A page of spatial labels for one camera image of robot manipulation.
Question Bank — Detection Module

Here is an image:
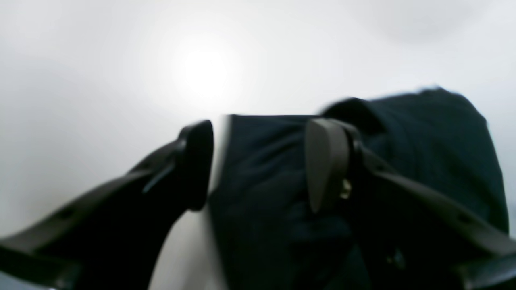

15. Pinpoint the black t-shirt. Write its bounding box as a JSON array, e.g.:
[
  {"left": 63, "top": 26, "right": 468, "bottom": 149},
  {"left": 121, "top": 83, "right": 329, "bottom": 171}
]
[{"left": 209, "top": 88, "right": 515, "bottom": 290}]

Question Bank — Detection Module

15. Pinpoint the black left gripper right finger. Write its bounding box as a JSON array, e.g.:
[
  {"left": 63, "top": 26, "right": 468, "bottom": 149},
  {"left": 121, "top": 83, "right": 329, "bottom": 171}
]
[{"left": 305, "top": 118, "right": 516, "bottom": 290}]

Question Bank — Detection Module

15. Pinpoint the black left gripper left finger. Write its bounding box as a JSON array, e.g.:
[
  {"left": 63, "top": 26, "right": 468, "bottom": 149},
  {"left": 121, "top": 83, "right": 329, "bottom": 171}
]
[{"left": 1, "top": 120, "right": 214, "bottom": 290}]

